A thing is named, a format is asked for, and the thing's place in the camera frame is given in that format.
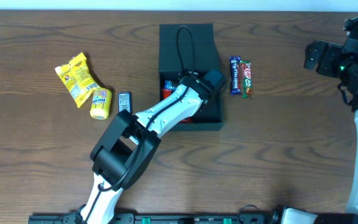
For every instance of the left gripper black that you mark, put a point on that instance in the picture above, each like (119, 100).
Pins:
(190, 79)

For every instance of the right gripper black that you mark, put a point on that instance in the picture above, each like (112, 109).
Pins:
(324, 58)

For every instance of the blue oreo pack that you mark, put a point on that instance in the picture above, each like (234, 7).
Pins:
(170, 85)

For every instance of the red snack packet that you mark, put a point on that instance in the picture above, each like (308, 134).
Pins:
(165, 94)

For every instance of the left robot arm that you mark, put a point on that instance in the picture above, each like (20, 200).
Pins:
(127, 146)

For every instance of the small dark blue gum pack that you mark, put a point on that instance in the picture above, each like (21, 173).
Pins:
(125, 101)

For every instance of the dairy milk chocolate bar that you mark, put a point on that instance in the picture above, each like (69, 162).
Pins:
(234, 73)

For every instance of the kitkat milo bar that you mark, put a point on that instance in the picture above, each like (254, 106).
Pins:
(247, 79)

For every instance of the black gift box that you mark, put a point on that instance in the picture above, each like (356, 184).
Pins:
(186, 49)

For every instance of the yellow mentos bottle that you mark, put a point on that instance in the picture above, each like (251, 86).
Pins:
(101, 103)

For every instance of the yellow candy bag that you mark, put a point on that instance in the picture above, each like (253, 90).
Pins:
(76, 77)

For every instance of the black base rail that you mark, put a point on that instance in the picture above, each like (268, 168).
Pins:
(247, 218)

